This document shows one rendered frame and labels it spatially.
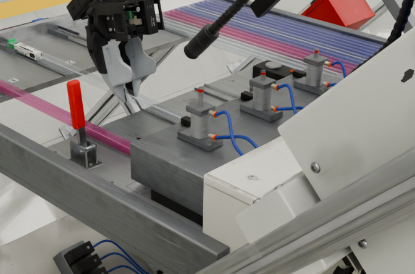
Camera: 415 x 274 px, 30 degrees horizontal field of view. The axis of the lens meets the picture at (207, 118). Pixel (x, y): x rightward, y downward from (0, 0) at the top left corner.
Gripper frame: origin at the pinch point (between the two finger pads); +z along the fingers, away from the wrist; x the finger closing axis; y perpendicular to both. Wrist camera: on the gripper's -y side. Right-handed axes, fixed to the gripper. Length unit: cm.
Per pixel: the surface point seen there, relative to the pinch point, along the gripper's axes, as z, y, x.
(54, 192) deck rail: 6.2, 9.5, -21.1
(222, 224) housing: 6.1, 36.3, -19.1
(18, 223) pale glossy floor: 48, -82, 23
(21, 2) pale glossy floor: -3, -115, 58
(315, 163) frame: -4, 52, -23
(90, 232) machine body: 28.6, -20.9, 2.9
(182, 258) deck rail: 10.0, 31.6, -21.1
